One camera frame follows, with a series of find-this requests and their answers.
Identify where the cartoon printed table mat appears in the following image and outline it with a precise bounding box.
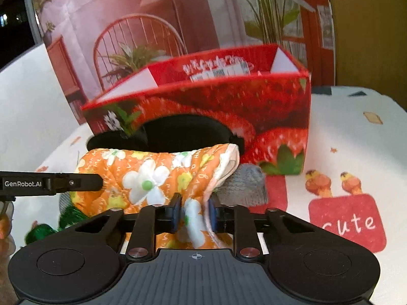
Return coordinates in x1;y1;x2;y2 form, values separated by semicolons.
8;94;406;304

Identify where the person's left hand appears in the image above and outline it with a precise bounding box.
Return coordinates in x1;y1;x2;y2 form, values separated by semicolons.
0;202;17;304

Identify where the red strawberry cardboard box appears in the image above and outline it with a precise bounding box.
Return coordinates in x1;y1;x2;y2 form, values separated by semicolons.
82;44;311;175

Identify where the wooden panel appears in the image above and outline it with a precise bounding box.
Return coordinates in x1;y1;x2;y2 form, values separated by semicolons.
330;0;406;108

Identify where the orange floral oven mitt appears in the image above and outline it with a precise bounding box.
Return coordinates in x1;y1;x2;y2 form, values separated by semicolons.
70;144;239;249

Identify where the printed living room backdrop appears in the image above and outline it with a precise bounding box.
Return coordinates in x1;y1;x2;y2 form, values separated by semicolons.
28;0;336;125

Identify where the black eye mask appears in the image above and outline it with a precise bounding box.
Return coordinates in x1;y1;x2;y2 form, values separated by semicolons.
86;114;245;154

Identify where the green sachet with tassel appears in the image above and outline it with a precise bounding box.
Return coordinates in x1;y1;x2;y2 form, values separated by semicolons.
25;193;90;245

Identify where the grey knitted sock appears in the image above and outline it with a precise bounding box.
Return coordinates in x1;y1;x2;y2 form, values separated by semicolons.
214;164;268;207

